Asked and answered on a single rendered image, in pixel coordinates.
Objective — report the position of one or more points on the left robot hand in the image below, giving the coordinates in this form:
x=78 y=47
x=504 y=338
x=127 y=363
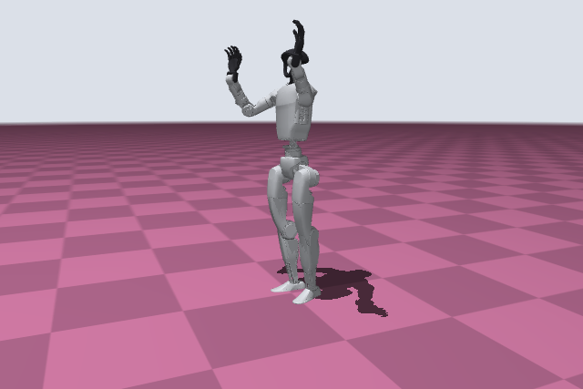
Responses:
x=299 y=37

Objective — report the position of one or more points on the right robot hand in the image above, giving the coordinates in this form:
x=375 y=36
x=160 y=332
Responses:
x=234 y=62

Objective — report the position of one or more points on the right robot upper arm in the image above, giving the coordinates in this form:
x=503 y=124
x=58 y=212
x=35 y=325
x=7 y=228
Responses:
x=263 y=104

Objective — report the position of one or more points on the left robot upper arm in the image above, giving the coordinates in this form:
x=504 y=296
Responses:
x=305 y=99

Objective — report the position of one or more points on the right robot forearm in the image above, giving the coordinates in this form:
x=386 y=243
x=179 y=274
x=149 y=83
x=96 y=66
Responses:
x=236 y=91

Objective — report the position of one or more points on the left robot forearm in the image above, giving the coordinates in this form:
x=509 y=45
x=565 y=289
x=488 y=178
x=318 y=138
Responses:
x=299 y=77

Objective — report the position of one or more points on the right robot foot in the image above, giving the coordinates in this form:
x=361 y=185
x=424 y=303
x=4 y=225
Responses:
x=287 y=286

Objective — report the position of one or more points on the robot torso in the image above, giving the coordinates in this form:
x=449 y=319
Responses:
x=293 y=123

